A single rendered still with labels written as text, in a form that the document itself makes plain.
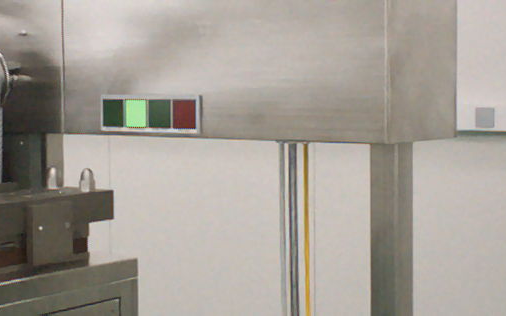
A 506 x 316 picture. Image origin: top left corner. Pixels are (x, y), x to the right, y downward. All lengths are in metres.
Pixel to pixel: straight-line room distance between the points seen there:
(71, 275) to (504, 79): 2.51
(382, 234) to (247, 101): 0.34
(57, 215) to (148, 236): 3.21
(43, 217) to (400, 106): 0.69
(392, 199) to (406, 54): 0.28
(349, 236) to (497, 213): 0.65
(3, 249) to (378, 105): 0.73
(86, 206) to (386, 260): 0.59
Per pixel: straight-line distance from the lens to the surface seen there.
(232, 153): 4.96
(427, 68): 1.95
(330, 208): 4.69
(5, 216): 2.07
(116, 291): 2.20
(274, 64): 1.95
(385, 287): 2.05
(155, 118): 2.12
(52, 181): 2.31
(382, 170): 2.03
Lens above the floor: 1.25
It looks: 3 degrees down
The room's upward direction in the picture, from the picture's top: 1 degrees counter-clockwise
